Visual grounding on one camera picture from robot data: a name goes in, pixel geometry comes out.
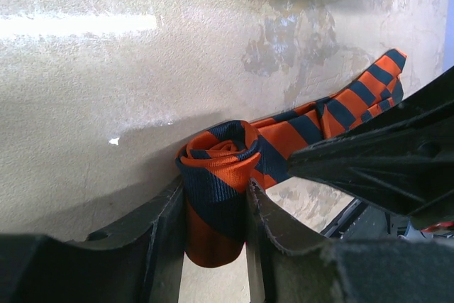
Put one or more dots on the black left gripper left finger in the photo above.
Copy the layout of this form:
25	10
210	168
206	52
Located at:
137	258

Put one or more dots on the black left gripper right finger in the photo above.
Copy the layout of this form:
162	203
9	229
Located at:
290	262

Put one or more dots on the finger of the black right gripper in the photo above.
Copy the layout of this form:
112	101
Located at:
403	168
429	105

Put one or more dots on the orange navy striped tie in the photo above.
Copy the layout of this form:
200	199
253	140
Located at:
218	164

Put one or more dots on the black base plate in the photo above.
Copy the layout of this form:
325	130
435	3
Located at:
359	220

